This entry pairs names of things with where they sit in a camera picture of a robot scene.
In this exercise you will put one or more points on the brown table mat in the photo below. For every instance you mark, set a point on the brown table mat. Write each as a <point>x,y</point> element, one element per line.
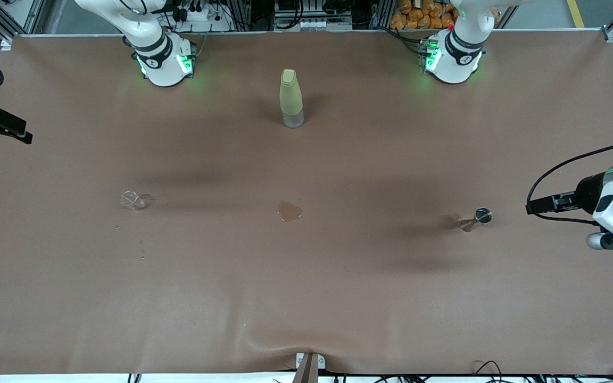
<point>306,292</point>

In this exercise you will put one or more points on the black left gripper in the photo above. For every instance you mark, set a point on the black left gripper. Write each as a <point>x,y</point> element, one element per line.
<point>585,193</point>

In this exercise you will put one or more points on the white power strip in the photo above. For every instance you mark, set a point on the white power strip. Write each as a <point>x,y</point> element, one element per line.
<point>313,24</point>
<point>195,14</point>

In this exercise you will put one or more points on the steel double-ended jigger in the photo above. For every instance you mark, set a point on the steel double-ended jigger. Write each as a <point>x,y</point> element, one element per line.
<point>483,215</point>

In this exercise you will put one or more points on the yellow-green bottle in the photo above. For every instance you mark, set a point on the yellow-green bottle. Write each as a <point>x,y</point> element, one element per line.
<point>290,96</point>

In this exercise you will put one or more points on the orange snack packets pile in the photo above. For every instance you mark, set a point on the orange snack packets pile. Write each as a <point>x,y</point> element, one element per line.
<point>418,16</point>

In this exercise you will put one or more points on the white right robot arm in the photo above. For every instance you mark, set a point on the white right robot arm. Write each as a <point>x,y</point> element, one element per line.
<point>163,64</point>

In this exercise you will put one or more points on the clear glass cup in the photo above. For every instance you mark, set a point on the clear glass cup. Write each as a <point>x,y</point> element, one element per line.
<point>132,200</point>

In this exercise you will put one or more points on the metal clamp bracket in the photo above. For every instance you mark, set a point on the metal clamp bracket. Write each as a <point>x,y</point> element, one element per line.
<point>309,367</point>

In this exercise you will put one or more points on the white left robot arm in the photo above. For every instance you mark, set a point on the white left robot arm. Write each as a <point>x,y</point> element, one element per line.
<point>455,58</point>

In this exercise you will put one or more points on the brown liquid puddle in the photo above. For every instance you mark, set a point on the brown liquid puddle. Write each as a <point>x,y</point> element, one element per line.
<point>289,211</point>

